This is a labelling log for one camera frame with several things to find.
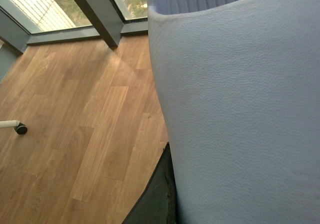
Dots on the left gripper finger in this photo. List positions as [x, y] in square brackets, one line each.
[157, 203]

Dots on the white slipper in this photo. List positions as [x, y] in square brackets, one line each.
[238, 85]

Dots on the white chair leg with caster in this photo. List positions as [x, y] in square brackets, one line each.
[19, 127]

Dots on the window with dark frame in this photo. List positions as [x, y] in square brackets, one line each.
[34, 22]

